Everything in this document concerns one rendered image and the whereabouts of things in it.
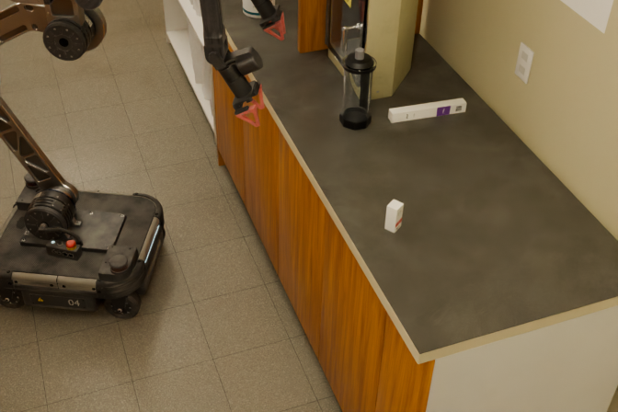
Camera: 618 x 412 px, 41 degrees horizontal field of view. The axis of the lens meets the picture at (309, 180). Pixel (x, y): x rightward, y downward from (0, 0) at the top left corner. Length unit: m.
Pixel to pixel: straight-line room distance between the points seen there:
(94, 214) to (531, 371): 1.89
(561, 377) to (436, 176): 0.67
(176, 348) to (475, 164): 1.37
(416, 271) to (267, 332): 1.19
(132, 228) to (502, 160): 1.53
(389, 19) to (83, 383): 1.70
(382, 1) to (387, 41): 0.15
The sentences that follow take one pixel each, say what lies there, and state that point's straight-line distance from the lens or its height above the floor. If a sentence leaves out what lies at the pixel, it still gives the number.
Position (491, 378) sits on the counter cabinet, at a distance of 2.26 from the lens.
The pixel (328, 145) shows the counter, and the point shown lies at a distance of 2.60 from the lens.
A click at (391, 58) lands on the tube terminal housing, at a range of 2.77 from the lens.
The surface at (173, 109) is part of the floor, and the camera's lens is 4.47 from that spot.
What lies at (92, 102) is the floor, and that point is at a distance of 4.60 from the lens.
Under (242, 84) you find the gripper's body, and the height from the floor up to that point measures 1.17.
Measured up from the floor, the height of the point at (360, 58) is 1.19.
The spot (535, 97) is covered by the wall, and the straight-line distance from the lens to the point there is 2.68.
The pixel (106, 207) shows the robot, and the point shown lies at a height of 0.24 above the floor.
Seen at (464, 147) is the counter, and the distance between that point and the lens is 2.66.
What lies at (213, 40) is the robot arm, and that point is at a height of 1.31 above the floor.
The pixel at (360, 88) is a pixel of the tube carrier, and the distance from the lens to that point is 2.59.
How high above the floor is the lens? 2.49
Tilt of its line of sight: 39 degrees down
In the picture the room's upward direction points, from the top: 2 degrees clockwise
